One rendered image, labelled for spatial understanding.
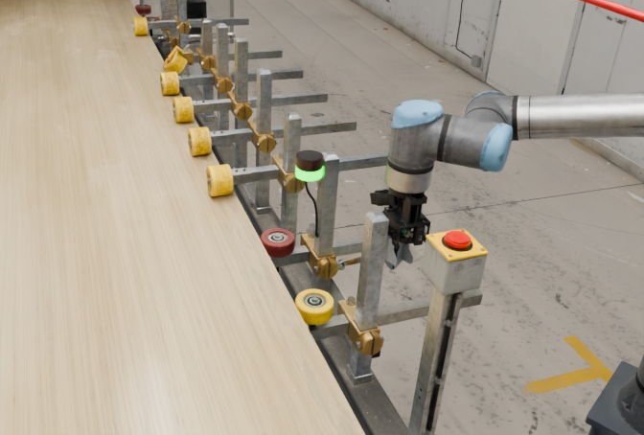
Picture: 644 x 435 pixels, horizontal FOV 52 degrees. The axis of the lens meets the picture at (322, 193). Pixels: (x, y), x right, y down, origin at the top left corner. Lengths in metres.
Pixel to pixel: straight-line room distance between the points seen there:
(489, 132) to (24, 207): 1.13
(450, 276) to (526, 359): 1.77
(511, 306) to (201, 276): 1.82
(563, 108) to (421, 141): 0.28
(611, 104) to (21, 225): 1.31
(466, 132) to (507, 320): 1.79
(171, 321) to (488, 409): 1.46
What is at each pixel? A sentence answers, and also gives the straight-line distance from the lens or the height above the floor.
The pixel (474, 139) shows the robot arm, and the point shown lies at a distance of 1.22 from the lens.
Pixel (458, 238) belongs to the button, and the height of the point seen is 1.23.
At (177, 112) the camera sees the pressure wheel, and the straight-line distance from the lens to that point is 2.15.
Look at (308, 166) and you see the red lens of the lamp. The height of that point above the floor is 1.12.
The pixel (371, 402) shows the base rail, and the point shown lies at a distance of 1.48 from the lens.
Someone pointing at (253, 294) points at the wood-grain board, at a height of 0.90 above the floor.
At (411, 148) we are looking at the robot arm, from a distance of 1.24.
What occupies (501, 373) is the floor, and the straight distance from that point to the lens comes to 2.68.
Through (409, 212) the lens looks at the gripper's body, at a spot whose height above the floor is 1.12.
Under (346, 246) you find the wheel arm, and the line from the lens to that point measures 1.65.
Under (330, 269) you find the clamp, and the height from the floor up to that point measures 0.85.
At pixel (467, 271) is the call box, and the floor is 1.19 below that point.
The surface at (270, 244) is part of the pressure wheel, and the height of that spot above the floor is 0.91.
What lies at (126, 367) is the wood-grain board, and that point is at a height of 0.90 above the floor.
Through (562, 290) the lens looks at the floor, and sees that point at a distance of 3.21.
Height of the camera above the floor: 1.76
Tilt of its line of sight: 29 degrees down
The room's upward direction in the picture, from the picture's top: 4 degrees clockwise
